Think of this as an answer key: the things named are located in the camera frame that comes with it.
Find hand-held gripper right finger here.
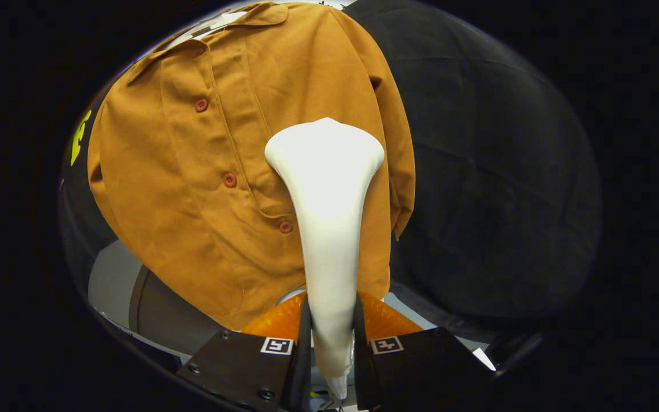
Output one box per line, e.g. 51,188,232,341
354,291,497,412

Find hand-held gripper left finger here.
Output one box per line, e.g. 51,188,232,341
176,291,312,412

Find orange button shirt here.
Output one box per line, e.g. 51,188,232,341
87,1,416,332

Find white garment steamer head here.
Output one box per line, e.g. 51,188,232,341
264,117,386,401

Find grey cabinet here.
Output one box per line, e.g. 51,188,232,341
88,239,497,374

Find black backdrop cloth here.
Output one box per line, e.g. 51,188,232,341
58,0,602,347

